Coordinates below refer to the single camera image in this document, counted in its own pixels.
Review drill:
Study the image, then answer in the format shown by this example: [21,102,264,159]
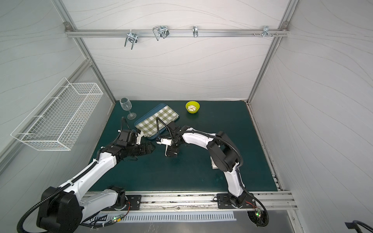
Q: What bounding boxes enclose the green checked cloth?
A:
[136,105,179,138]

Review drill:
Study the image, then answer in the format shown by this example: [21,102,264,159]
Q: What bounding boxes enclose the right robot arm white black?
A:
[158,121,269,227]

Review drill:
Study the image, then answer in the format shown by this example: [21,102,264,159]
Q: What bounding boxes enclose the white wire basket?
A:
[10,78,103,151]

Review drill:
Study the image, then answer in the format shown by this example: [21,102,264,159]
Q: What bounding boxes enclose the yellow-green plastic bowl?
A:
[185,101,200,114]

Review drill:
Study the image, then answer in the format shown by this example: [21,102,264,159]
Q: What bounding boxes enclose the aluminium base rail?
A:
[78,190,298,213]

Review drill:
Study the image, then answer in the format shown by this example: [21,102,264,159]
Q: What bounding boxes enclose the metal clamp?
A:
[192,26,198,38]
[124,31,138,49]
[153,25,170,41]
[253,26,278,38]

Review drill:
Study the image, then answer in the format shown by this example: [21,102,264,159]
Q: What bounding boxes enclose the white slotted cable duct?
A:
[87,212,237,224]

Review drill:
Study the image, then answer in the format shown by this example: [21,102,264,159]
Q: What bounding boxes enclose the blue rectangular tray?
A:
[134,103,180,140]

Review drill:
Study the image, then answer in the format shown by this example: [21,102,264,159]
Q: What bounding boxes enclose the white striped item in bowl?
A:
[187,105,197,112]

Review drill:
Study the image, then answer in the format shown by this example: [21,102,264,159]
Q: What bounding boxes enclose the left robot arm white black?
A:
[17,142,155,233]

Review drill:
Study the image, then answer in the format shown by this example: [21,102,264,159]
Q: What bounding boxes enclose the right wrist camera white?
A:
[156,138,173,146]

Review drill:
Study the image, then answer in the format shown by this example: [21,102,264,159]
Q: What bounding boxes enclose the aluminium overhead rail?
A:
[65,28,290,38]

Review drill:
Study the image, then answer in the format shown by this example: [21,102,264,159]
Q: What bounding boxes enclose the clear wine glass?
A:
[119,98,137,120]

